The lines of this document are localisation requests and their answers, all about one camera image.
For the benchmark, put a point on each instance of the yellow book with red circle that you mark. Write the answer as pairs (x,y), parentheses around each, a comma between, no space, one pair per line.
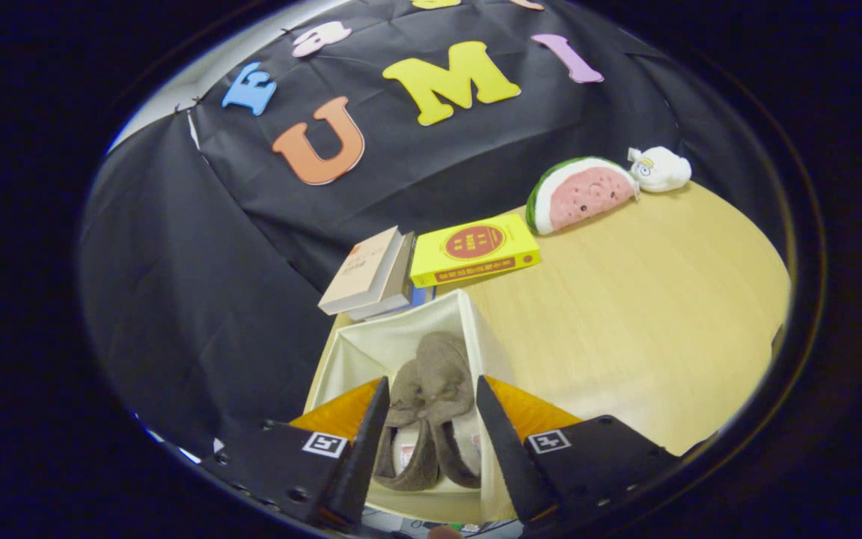
(476,251)

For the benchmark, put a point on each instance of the beige fabric storage box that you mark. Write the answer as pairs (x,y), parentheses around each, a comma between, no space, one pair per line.
(371,344)

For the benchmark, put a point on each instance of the black backdrop cloth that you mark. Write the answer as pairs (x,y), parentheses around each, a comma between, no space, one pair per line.
(199,284)

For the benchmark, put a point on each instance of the grey cover book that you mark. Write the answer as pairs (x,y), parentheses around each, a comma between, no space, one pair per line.
(399,278)

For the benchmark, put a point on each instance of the watermelon slice plush toy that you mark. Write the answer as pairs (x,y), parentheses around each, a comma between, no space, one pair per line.
(584,195)

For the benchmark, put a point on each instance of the brown fuzzy slipper shoe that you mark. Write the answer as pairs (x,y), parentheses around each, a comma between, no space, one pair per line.
(446,367)
(405,393)

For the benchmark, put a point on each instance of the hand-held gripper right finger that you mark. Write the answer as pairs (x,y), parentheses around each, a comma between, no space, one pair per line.
(513,457)

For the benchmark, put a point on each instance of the white plush toy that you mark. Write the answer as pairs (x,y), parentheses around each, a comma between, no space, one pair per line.
(663,171)

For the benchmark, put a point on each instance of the blue book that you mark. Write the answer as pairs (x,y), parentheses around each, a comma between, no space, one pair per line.
(420,295)

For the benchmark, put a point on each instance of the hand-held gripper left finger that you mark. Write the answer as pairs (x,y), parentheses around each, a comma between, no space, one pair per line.
(356,464)

